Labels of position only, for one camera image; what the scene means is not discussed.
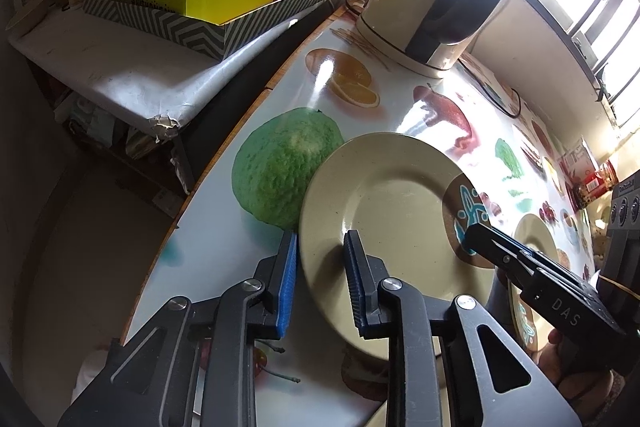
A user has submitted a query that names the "beige plate with brown logo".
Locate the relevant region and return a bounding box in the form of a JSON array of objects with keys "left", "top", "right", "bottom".
[{"left": 299, "top": 133, "right": 494, "bottom": 360}]

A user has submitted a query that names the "person's right hand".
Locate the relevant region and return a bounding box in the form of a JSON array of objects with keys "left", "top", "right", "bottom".
[{"left": 534, "top": 329, "right": 614, "bottom": 421}]

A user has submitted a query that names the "red packaged box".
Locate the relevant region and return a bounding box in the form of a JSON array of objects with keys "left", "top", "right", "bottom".
[{"left": 560, "top": 138, "right": 618, "bottom": 209}]

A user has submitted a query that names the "white covered side shelf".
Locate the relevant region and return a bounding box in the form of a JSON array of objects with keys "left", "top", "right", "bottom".
[{"left": 9, "top": 9, "right": 312, "bottom": 140}]

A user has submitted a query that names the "chevron patterned tray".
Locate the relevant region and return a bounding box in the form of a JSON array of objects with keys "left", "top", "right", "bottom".
[{"left": 81, "top": 0, "right": 323, "bottom": 63}]

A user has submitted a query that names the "black power cable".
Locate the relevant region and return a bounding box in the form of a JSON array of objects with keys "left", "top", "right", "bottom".
[{"left": 466, "top": 60, "right": 524, "bottom": 120}]

